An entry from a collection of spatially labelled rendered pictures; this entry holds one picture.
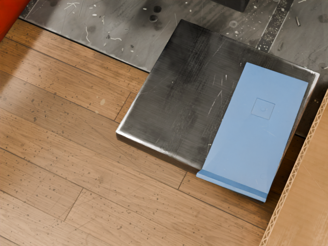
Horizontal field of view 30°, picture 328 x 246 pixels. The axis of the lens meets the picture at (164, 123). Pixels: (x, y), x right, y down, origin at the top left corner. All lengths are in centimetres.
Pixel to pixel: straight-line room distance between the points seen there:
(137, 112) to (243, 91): 11
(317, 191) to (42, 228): 28
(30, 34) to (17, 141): 14
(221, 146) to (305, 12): 21
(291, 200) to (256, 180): 4
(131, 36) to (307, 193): 27
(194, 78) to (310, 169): 16
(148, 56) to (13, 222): 24
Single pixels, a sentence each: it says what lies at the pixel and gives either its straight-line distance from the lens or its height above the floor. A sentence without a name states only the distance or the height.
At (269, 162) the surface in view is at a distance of 63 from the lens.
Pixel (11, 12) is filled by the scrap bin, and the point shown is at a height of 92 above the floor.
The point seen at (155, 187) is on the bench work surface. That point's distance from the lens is 64.
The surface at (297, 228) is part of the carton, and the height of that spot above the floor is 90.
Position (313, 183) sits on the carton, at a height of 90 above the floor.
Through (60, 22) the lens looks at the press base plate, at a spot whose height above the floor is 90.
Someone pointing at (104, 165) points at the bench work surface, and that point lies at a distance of 65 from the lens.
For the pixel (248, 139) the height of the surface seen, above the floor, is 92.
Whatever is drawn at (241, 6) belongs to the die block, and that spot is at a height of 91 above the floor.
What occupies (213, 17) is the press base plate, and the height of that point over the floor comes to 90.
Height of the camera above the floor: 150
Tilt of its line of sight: 64 degrees down
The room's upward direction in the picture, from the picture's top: 4 degrees counter-clockwise
